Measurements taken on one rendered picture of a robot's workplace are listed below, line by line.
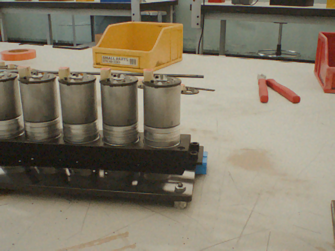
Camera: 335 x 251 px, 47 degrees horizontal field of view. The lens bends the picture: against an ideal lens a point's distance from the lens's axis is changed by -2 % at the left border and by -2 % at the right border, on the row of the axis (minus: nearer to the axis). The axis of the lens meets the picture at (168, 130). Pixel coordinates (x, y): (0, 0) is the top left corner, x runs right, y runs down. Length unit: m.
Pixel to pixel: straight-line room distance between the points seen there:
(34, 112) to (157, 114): 0.08
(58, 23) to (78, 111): 5.61
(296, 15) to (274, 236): 2.39
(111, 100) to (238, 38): 4.52
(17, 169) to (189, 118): 0.17
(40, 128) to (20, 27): 6.06
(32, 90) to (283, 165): 0.18
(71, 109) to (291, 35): 4.44
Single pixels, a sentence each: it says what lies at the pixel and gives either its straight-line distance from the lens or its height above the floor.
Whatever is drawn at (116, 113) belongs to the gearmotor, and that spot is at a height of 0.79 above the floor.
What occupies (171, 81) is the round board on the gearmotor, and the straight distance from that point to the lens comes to 0.25.
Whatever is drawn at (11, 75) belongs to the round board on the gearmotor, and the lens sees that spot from 0.29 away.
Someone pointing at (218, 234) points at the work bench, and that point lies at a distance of 0.21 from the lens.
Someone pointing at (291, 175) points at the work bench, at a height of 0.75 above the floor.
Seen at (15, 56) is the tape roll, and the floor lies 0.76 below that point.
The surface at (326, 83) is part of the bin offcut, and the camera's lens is 0.50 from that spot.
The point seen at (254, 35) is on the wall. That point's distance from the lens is 4.72.
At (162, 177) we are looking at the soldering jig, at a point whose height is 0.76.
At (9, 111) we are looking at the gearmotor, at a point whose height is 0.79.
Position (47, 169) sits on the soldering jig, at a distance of 0.26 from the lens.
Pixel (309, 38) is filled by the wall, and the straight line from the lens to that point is 4.65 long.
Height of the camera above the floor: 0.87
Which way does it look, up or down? 21 degrees down
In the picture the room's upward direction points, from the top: straight up
